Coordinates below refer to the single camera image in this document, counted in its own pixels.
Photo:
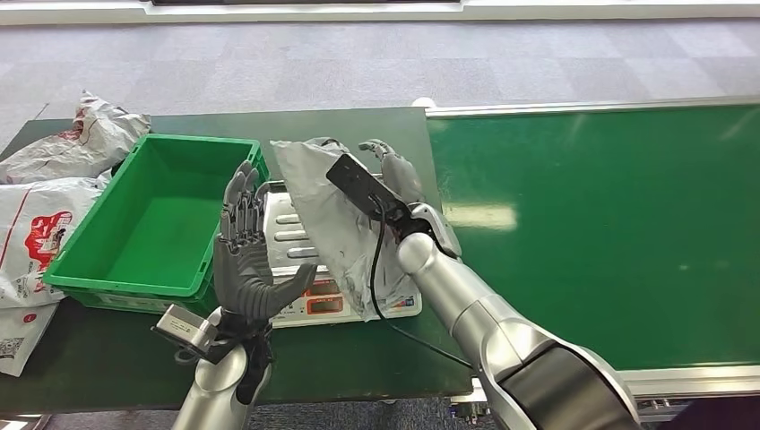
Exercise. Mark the crumpled grey mailer package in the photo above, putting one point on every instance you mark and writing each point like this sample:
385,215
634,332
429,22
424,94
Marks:
77,154

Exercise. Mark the white mailer with QR code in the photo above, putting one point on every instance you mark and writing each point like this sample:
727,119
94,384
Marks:
18,338

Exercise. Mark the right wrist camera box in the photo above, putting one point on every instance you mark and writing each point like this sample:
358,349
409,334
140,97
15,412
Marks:
362,184

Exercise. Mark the green conveyor belt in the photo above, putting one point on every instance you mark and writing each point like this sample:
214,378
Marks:
623,237

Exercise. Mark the green plastic basket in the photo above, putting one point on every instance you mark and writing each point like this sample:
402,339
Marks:
154,237

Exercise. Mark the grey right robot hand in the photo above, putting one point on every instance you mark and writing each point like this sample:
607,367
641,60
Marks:
401,175

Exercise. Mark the white mailer with red print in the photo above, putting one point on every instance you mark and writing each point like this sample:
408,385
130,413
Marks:
30,237

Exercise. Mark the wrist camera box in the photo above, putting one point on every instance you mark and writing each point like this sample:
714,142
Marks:
184,326
362,184

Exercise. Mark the white round conveyor cap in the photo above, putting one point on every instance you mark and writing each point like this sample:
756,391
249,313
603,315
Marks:
423,102

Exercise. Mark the white scale with steel tray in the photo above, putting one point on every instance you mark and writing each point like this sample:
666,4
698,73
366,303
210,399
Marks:
291,237

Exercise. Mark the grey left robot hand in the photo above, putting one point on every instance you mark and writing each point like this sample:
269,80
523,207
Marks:
243,279

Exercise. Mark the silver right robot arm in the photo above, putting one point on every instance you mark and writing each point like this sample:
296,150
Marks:
475,308

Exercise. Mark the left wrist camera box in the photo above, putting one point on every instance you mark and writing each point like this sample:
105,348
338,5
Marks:
184,326

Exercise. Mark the grey plastic mailer package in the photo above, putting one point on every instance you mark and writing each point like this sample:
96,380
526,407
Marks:
332,231

